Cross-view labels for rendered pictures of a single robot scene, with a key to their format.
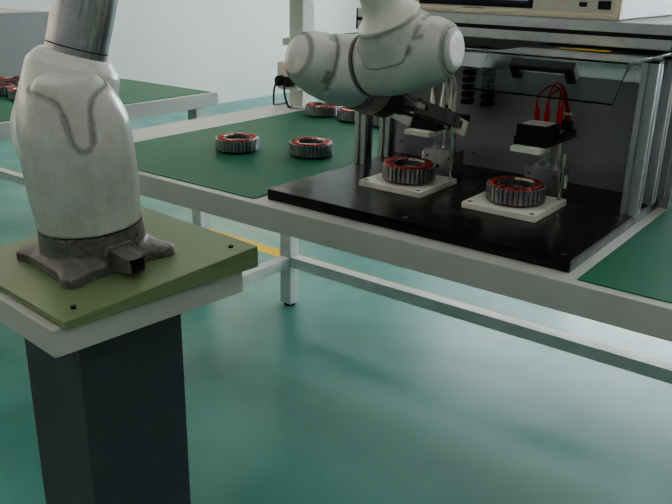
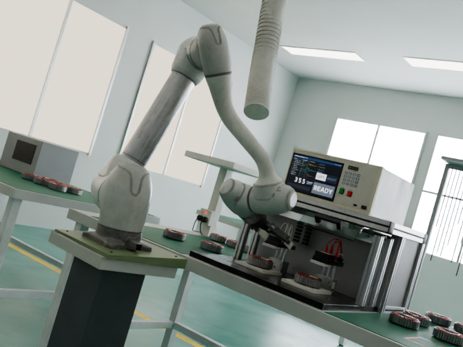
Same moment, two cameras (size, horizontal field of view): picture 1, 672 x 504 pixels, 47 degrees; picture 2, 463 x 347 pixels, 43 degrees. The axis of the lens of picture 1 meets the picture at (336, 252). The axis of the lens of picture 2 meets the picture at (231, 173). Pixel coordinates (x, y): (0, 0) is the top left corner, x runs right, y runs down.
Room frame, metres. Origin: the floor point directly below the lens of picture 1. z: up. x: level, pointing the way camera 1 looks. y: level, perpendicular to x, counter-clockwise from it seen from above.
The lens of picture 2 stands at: (-0.90, 0.02, 1.05)
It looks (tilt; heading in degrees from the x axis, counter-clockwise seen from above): 2 degrees up; 1
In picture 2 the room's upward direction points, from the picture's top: 17 degrees clockwise
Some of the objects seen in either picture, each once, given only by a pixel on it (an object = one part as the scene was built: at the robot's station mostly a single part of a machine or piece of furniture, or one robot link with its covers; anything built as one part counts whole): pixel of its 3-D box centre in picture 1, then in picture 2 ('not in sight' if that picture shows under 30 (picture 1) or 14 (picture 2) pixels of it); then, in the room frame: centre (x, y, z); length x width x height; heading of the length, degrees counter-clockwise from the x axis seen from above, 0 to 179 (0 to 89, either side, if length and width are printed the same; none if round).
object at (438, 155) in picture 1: (443, 160); (278, 265); (1.69, -0.24, 0.80); 0.08 x 0.05 x 0.06; 53
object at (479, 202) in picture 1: (514, 203); (306, 286); (1.43, -0.34, 0.78); 0.15 x 0.15 x 0.01; 53
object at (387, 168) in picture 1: (408, 170); (260, 261); (1.57, -0.15, 0.80); 0.11 x 0.11 x 0.04
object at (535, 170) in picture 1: (545, 178); (324, 283); (1.54, -0.43, 0.80); 0.08 x 0.05 x 0.06; 53
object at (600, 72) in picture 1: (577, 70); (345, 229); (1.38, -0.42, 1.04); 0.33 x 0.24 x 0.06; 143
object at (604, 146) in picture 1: (519, 105); (320, 248); (1.70, -0.40, 0.92); 0.66 x 0.01 x 0.30; 53
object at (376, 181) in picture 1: (408, 181); (258, 267); (1.57, -0.15, 0.78); 0.15 x 0.15 x 0.01; 53
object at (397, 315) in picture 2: not in sight; (404, 320); (1.35, -0.72, 0.77); 0.11 x 0.11 x 0.04
